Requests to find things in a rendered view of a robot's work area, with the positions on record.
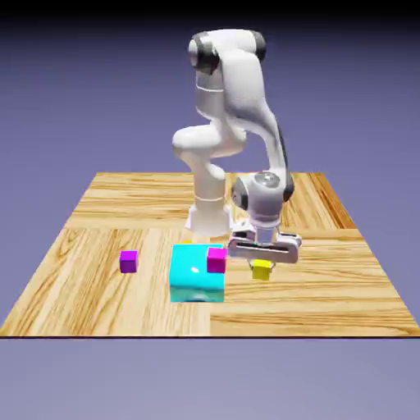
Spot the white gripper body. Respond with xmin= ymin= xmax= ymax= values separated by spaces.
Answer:
xmin=226 ymin=236 xmax=303 ymax=265

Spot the small yellow cube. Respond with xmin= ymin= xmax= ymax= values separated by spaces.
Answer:
xmin=251 ymin=259 xmax=272 ymax=281

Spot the small magenta cube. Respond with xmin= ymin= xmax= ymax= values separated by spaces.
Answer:
xmin=206 ymin=247 xmax=228 ymax=274

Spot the small purple cube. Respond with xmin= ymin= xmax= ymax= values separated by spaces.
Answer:
xmin=119 ymin=250 xmax=139 ymax=274

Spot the large cyan box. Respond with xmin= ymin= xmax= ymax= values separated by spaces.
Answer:
xmin=169 ymin=243 xmax=226 ymax=304

